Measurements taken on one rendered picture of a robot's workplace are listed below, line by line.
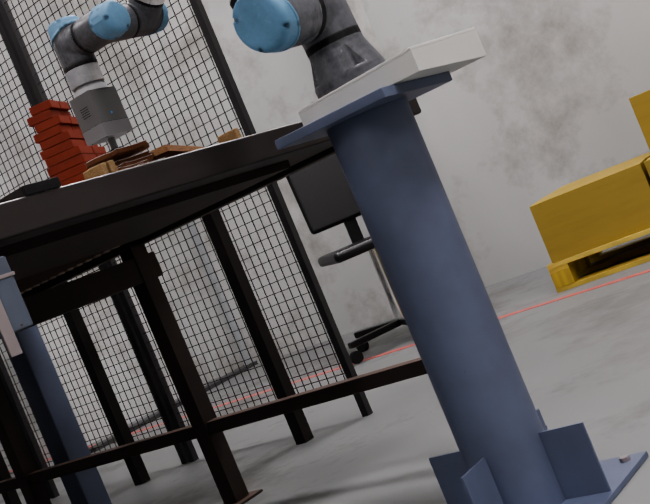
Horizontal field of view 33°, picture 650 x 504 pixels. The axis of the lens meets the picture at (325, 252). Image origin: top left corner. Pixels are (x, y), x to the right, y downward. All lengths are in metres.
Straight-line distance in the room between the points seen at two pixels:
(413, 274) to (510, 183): 4.33
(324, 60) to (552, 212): 3.07
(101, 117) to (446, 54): 0.74
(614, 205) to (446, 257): 3.00
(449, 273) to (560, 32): 4.16
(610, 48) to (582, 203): 1.26
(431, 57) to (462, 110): 4.40
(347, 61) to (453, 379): 0.64
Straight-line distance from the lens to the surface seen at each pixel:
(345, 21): 2.16
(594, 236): 5.09
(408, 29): 6.57
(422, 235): 2.09
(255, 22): 2.04
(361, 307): 7.11
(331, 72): 2.13
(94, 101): 2.38
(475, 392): 2.13
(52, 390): 4.23
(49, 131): 3.26
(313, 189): 5.85
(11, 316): 1.79
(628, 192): 5.05
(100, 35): 2.35
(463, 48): 2.19
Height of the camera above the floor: 0.67
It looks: 1 degrees down
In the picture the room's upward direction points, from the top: 23 degrees counter-clockwise
